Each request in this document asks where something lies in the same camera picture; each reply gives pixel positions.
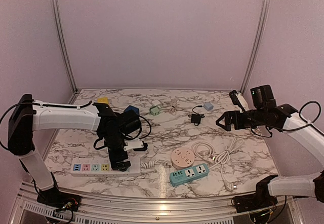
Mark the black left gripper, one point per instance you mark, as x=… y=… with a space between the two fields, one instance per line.
x=118 y=165

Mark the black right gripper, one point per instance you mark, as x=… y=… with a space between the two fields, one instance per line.
x=228 y=115

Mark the white multicolour power strip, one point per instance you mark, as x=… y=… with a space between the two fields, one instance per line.
x=100 y=167

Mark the blue cube power socket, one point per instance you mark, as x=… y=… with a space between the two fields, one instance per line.
x=133 y=109

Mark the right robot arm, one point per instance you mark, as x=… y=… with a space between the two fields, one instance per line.
x=299 y=136

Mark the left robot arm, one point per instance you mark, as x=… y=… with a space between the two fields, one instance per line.
x=29 y=117

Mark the green cube plug adapter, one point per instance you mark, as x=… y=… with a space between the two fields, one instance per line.
x=154 y=111

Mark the light blue USB charger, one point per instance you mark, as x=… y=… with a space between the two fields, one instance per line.
x=208 y=106

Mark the teal power strip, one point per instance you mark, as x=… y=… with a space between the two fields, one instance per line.
x=189 y=174

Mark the pink round power socket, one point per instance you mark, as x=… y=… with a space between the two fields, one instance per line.
x=182 y=158

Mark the yellow cube power socket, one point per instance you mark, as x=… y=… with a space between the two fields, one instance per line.
x=103 y=100

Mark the white USB charger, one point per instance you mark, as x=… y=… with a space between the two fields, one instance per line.
x=156 y=103

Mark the black power adapter with cable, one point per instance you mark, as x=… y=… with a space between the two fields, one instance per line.
x=196 y=117

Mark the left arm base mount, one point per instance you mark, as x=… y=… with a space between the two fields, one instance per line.
x=58 y=199

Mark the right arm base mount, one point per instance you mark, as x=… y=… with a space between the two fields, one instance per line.
x=261 y=198

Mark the aluminium front rail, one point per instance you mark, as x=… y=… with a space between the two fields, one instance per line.
x=95 y=208

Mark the right aluminium frame post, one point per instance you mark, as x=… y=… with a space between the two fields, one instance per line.
x=256 y=44

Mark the aluminium frame post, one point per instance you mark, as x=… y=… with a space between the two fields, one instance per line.
x=256 y=44
x=62 y=45

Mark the left aluminium frame post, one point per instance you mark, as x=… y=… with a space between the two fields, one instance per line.
x=62 y=45

